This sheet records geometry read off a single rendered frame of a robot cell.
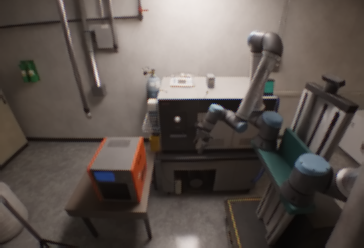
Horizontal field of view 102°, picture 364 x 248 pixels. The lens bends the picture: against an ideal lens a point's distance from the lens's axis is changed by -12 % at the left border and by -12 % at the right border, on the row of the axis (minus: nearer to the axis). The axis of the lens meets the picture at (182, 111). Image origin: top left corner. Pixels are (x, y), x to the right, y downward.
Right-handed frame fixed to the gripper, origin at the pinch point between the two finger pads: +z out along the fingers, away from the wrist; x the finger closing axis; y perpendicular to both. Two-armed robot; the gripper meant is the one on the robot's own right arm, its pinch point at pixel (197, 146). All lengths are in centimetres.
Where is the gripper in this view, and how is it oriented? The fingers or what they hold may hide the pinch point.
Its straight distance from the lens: 130.0
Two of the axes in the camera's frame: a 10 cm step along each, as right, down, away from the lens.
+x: -1.7, -3.7, 9.1
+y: 9.1, 3.0, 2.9
